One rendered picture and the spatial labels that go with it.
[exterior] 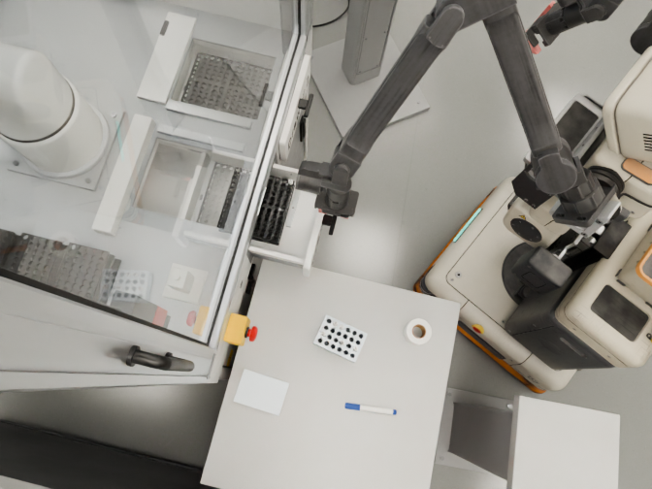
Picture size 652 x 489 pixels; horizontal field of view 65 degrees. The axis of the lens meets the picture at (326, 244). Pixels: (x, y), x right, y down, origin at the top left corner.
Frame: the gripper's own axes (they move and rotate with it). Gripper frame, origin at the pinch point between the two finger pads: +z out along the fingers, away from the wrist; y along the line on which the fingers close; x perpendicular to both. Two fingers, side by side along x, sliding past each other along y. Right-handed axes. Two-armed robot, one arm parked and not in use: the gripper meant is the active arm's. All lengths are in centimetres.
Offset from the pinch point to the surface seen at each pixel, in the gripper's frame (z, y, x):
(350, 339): 14.5, -12.3, 30.2
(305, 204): 6.8, 8.7, -2.4
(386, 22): 47, -1, -100
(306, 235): 6.9, 6.3, 6.3
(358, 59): 65, 7, -94
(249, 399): 13, 10, 52
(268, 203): 0.3, 17.7, 1.9
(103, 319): -74, 19, 43
